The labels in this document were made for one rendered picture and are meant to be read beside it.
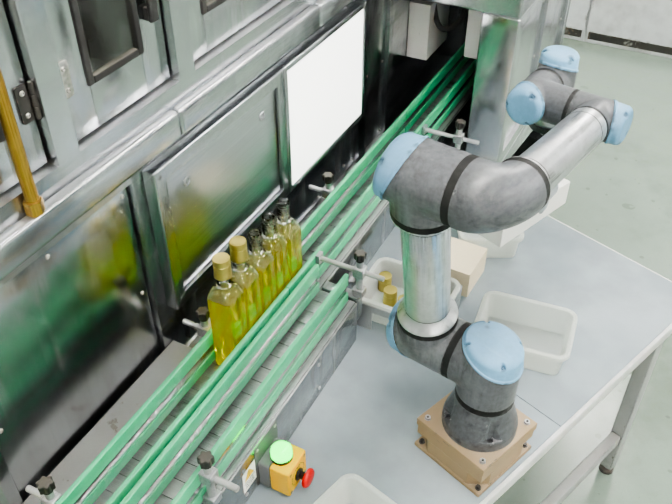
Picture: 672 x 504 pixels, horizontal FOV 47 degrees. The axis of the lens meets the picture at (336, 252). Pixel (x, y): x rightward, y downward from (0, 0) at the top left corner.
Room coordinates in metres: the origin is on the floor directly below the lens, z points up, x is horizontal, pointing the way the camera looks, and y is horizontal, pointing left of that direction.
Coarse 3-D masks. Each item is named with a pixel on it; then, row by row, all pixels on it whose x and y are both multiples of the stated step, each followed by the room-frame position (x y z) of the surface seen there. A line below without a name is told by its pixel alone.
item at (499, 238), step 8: (560, 184) 1.44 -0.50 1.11; (568, 184) 1.45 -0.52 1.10; (560, 192) 1.43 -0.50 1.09; (552, 200) 1.41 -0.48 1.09; (560, 200) 1.43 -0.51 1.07; (552, 208) 1.41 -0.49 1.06; (536, 216) 1.37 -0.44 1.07; (544, 216) 1.40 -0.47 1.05; (520, 224) 1.33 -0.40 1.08; (528, 224) 1.35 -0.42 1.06; (496, 232) 1.30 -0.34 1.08; (504, 232) 1.29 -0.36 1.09; (512, 232) 1.31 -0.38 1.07; (520, 232) 1.34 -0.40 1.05; (488, 240) 1.31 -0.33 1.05; (496, 240) 1.30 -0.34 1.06; (504, 240) 1.30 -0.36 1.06
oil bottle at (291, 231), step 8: (280, 224) 1.31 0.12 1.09; (288, 224) 1.32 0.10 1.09; (296, 224) 1.33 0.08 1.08; (280, 232) 1.30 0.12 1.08; (288, 232) 1.30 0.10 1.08; (296, 232) 1.32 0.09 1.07; (288, 240) 1.29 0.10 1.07; (296, 240) 1.32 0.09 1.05; (288, 248) 1.29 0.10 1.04; (296, 248) 1.31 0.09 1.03; (288, 256) 1.29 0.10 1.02; (296, 256) 1.31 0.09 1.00; (288, 264) 1.29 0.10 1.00; (296, 264) 1.31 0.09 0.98; (296, 272) 1.31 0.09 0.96
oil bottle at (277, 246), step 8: (264, 240) 1.26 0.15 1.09; (272, 240) 1.26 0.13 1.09; (280, 240) 1.27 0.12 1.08; (272, 248) 1.25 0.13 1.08; (280, 248) 1.26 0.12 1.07; (280, 256) 1.26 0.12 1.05; (280, 264) 1.26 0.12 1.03; (280, 272) 1.25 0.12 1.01; (288, 272) 1.29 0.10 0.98; (280, 280) 1.25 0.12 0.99; (288, 280) 1.28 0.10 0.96; (280, 288) 1.25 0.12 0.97
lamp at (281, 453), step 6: (276, 444) 0.92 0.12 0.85; (282, 444) 0.92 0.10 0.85; (288, 444) 0.93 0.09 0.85; (270, 450) 0.92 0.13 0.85; (276, 450) 0.91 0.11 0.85; (282, 450) 0.91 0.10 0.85; (288, 450) 0.91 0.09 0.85; (270, 456) 0.91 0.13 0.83; (276, 456) 0.90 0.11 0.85; (282, 456) 0.90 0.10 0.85; (288, 456) 0.90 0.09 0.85; (276, 462) 0.90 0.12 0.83; (282, 462) 0.90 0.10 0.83; (288, 462) 0.90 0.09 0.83
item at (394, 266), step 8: (376, 264) 1.48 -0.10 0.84; (384, 264) 1.49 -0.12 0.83; (392, 264) 1.49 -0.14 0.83; (400, 264) 1.48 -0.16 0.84; (376, 272) 1.46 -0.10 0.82; (392, 272) 1.48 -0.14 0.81; (400, 272) 1.47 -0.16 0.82; (368, 280) 1.42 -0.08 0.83; (376, 280) 1.46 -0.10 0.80; (392, 280) 1.48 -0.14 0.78; (400, 280) 1.47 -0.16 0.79; (456, 280) 1.42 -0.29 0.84; (368, 288) 1.42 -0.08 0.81; (376, 288) 1.46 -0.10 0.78; (400, 288) 1.46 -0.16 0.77; (456, 288) 1.39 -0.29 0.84; (368, 296) 1.42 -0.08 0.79; (376, 296) 1.43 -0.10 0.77; (368, 304) 1.34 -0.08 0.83; (376, 304) 1.33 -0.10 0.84; (384, 304) 1.33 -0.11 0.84
